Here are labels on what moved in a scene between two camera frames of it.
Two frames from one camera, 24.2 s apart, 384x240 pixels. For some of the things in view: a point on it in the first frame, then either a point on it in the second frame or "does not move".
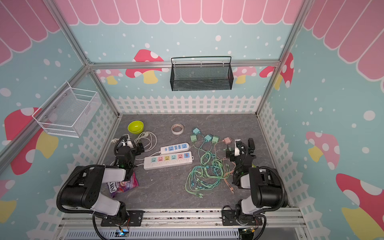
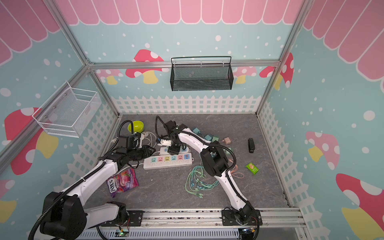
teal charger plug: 196,131 does not move
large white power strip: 167,160 does not move
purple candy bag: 115,187 does not move
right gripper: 229,153 -> 173,151
